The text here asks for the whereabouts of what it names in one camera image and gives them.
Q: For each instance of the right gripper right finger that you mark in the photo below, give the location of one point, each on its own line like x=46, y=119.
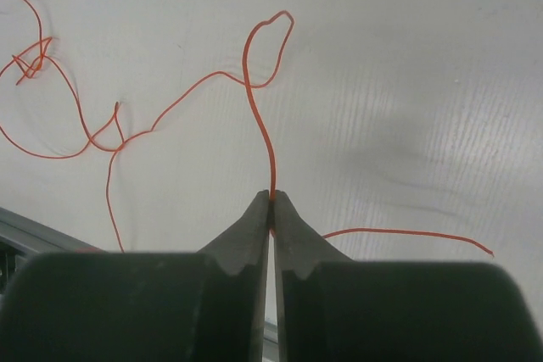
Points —
x=333, y=308

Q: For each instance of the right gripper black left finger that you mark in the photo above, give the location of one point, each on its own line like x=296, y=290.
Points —
x=95, y=306

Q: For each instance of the aluminium mounting rail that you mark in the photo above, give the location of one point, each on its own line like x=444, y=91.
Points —
x=23, y=238

